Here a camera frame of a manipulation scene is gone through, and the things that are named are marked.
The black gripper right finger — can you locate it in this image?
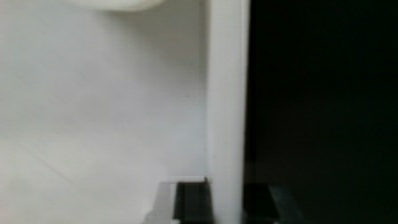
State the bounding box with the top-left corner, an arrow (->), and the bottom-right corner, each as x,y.
243,183 -> 300,224

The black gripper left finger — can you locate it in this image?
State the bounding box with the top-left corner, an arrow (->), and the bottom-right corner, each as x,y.
142,177 -> 211,224

